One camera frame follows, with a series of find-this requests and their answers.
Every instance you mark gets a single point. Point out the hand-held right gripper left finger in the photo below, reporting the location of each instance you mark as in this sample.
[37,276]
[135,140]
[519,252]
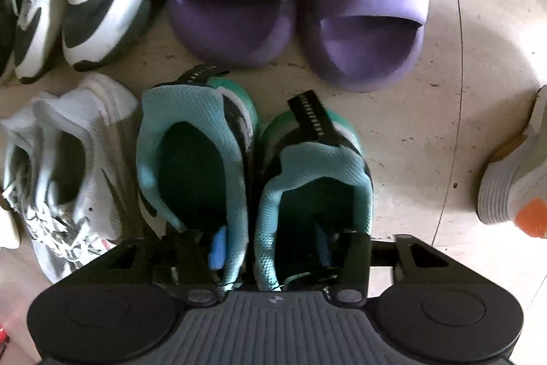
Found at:
[218,249]

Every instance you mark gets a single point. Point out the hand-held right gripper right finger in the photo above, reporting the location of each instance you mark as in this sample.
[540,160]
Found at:
[352,262]

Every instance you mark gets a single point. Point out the person's right white sneaker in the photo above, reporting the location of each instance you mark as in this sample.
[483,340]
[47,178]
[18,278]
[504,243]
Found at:
[517,185]

